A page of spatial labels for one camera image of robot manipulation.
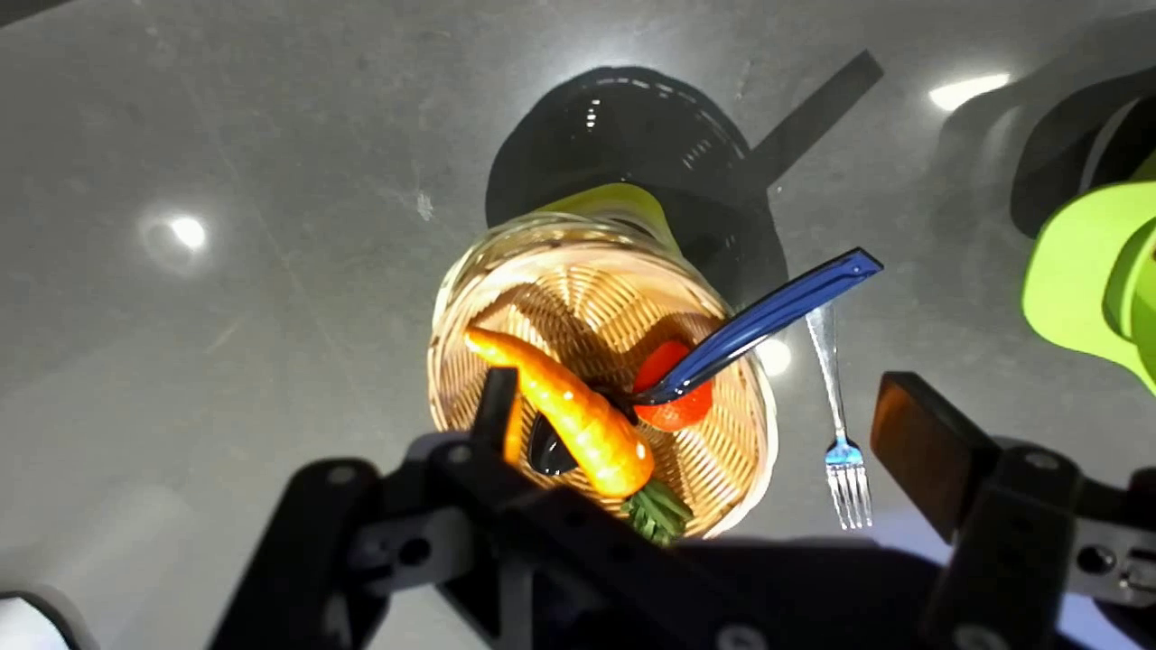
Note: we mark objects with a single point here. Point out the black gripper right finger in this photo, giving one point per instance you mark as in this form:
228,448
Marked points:
1014,528

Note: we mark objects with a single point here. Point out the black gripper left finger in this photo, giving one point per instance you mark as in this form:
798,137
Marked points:
312,542

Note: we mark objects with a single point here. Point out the orange toy carrot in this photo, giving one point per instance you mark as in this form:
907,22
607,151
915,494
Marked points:
578,410

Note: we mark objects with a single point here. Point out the large wicker basket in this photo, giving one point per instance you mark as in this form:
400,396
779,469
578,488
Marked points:
725,465

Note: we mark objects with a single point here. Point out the silver metal fork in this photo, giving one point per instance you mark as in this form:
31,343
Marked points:
848,475

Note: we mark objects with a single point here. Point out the green plastic bowl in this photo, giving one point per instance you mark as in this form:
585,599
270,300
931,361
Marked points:
1085,292

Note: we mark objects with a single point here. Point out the blue plastic spoon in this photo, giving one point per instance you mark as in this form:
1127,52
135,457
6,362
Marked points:
780,308

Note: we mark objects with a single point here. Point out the red toy tomato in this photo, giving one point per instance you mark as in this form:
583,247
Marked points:
674,404

